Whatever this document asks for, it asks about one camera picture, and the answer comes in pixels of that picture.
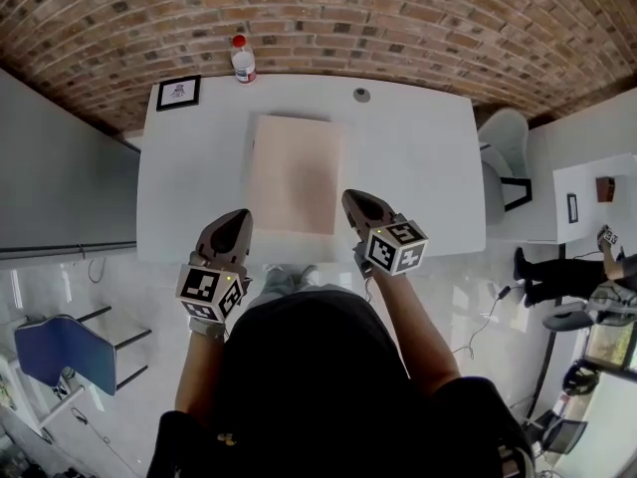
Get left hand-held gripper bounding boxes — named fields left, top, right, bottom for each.
left=174, top=208, right=255, bottom=325

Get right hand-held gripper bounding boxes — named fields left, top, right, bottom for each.
left=341, top=189, right=430, bottom=279

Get beige board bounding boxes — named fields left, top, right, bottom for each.
left=243, top=114, right=348, bottom=237

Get person's left forearm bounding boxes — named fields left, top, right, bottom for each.
left=173, top=331, right=228, bottom=415

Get person's right forearm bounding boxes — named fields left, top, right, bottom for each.
left=370, top=269, right=462, bottom=397

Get person's right hand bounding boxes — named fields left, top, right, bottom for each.
left=352, top=246, right=374, bottom=281

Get person's left hand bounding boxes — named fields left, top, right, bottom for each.
left=187, top=316, right=227, bottom=341

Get white table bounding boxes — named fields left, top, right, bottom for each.
left=134, top=71, right=488, bottom=263

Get person's grey trousers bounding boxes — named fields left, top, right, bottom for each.
left=248, top=271, right=349, bottom=308

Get person's right shoe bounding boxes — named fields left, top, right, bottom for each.
left=293, top=264, right=319, bottom=288

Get grey chair with black legs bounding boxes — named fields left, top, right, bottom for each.
left=477, top=107, right=533, bottom=226

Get clear bottle with red cap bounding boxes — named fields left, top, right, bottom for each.
left=230, top=34, right=258, bottom=87

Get grey cabinet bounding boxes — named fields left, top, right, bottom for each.
left=0, top=67, right=143, bottom=263

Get person's black shirt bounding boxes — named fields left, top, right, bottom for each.
left=145, top=289, right=536, bottom=478

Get blue chair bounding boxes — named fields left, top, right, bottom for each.
left=13, top=305, right=153, bottom=397

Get white side desk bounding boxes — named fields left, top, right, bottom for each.
left=527, top=151, right=637, bottom=246

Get brown box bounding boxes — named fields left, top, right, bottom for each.
left=595, top=175, right=617, bottom=203

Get black picture frame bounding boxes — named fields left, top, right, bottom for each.
left=155, top=74, right=203, bottom=114

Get black floor cable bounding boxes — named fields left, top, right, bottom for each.
left=450, top=284, right=512, bottom=362

